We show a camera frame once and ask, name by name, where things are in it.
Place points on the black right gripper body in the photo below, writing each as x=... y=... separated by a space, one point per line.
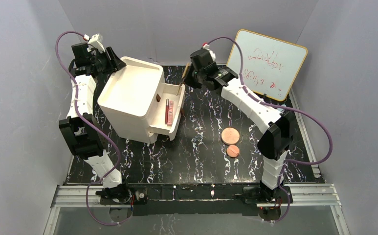
x=193 y=75

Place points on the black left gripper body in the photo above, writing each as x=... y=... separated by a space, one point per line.
x=107 y=59

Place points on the white three-drawer organizer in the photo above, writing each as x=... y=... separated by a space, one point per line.
x=129 y=96

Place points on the white drawer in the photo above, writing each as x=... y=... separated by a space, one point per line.
x=157 y=114

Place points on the red lip gloss tube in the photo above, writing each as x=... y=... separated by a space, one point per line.
x=166 y=110

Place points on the large round pink compact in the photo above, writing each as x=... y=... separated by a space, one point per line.
x=230 y=136

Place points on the small round pink compact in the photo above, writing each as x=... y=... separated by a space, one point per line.
x=233 y=151

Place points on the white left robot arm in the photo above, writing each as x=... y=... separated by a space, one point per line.
x=82 y=140

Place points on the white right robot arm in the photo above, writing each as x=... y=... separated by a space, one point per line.
x=276 y=127

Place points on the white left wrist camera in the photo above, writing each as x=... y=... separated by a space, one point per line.
x=95 y=41

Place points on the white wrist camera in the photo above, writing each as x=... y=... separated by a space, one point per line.
x=95 y=41
x=206 y=46

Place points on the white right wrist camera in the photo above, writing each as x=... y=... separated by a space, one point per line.
x=206 y=46

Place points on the brown middle drawer handle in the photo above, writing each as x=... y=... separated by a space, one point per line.
x=182 y=112

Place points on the whiteboard with yellow frame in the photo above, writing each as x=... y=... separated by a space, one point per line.
x=270 y=66

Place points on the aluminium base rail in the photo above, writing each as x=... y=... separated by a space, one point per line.
x=301 y=194

